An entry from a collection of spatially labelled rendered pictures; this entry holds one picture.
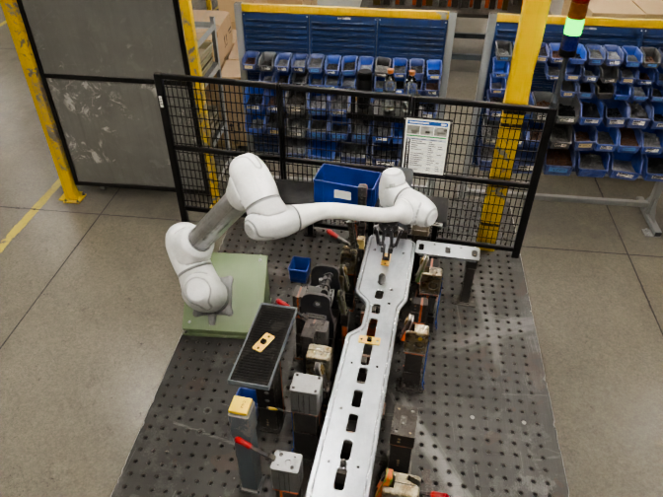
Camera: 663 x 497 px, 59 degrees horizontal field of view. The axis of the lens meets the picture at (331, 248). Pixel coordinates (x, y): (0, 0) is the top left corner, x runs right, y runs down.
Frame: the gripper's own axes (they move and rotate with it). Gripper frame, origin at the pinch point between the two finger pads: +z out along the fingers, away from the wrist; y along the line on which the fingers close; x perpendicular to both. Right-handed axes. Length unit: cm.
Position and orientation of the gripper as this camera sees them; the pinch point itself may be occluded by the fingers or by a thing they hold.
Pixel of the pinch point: (386, 251)
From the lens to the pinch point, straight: 255.7
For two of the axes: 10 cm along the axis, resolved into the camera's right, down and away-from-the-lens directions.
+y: 9.8, 1.3, -1.6
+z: 0.0, 7.8, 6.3
